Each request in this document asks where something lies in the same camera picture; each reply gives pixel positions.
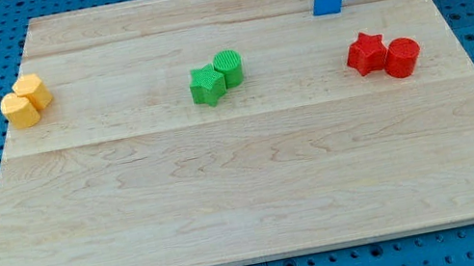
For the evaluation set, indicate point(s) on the wooden board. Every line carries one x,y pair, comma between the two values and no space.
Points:
304,156

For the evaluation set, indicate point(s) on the red cylinder block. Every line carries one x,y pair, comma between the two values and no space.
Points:
401,57

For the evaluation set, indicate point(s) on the red star block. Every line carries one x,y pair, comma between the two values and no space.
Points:
367,53

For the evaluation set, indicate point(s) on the green cylinder block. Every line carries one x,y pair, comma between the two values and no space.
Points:
229,63

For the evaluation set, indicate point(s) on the yellow hexagon block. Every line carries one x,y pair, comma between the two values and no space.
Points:
32,87

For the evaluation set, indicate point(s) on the green star block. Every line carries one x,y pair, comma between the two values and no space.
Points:
207,85

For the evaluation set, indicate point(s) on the yellow heart block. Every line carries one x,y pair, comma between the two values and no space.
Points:
19,111

